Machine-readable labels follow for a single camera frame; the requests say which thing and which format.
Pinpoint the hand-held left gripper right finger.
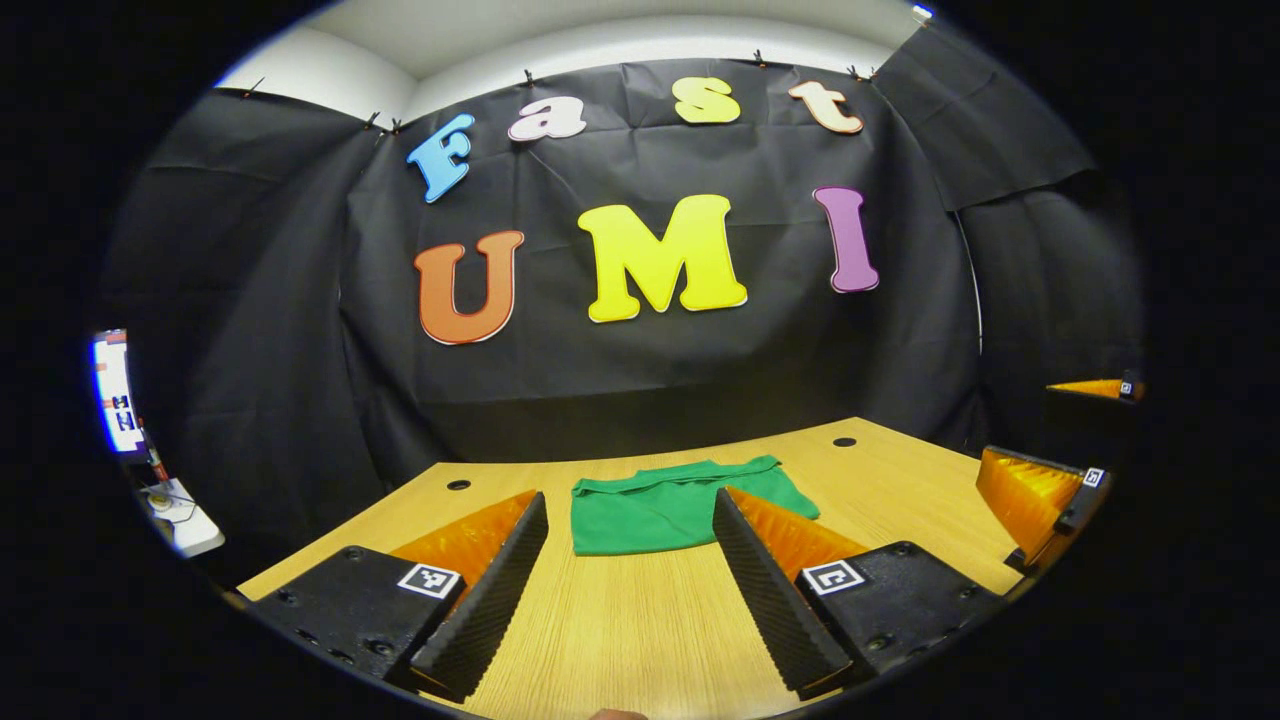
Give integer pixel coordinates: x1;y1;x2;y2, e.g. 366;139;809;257
712;486;1006;702

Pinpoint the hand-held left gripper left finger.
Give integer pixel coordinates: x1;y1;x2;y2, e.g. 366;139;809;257
249;489;550;704

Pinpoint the green T-shirt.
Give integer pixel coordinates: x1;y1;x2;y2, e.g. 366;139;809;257
570;455;822;557

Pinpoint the white flat box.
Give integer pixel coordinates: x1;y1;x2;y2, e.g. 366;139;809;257
138;478;227;560

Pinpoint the bottle with red label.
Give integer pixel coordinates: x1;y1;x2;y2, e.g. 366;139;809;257
143;420;171;488

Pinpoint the black backdrop cloth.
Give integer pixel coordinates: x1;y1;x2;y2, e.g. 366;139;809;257
100;20;1146;581

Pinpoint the computer monitor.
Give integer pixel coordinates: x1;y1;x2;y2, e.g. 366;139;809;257
90;328;148;458

